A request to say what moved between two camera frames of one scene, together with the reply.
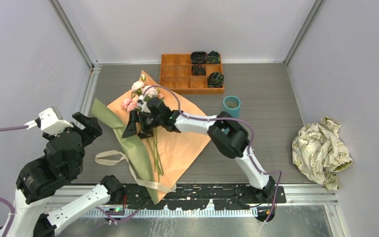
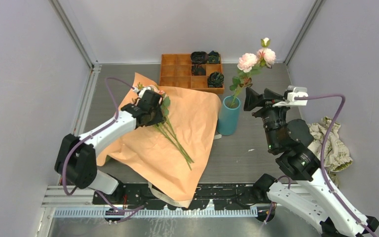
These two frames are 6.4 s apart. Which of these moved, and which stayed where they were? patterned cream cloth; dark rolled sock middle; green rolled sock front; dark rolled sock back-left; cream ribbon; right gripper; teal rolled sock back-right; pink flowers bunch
Moved: pink flowers bunch; right gripper; cream ribbon
Stayed: green rolled sock front; teal rolled sock back-right; dark rolled sock middle; patterned cream cloth; dark rolled sock back-left
